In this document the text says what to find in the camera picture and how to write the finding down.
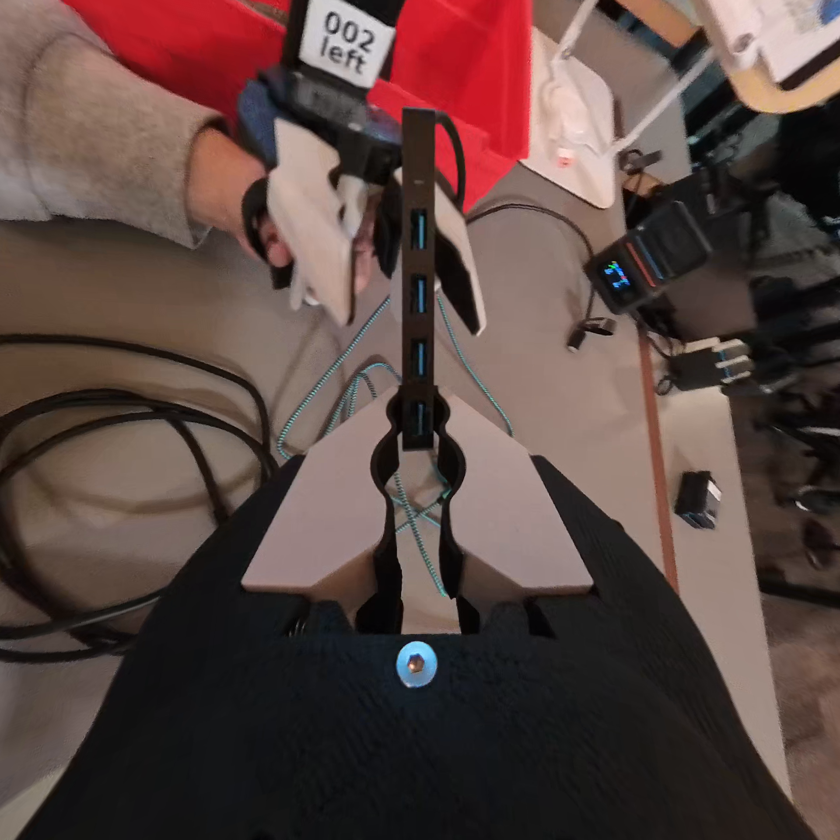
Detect black usb hub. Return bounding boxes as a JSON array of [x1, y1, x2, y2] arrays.
[[400, 108, 438, 454]]

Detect thick black cable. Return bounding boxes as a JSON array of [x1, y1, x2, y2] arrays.
[[0, 333, 280, 664]]

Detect person's left forearm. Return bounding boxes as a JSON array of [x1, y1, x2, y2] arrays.
[[0, 0, 227, 249]]

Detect small black screen device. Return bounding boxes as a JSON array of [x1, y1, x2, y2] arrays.
[[583, 199, 715, 315]]

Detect teal braided cable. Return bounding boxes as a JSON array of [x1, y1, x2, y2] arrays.
[[276, 294, 514, 599]]

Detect white flat device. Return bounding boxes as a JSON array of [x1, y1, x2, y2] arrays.
[[521, 26, 619, 211]]

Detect pale wooden furniture edge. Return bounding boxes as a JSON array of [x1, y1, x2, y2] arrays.
[[617, 0, 840, 118]]

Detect red cloth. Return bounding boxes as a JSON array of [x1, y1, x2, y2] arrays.
[[62, 0, 534, 212]]

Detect white cable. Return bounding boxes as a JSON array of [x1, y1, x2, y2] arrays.
[[613, 49, 719, 155]]

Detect black usb cable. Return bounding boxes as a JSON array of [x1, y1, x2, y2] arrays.
[[433, 110, 616, 354]]

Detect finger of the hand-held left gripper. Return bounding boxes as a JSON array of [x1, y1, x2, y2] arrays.
[[268, 117, 367, 328], [435, 189, 488, 337]]

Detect person's left hand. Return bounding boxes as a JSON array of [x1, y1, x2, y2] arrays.
[[187, 126, 293, 270]]

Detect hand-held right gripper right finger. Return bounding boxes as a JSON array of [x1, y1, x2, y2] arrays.
[[435, 386, 595, 635]]

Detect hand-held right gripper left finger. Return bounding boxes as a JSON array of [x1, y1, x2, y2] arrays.
[[241, 386, 404, 634]]

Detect black power adapter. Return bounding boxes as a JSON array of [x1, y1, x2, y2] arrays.
[[675, 470, 724, 530]]

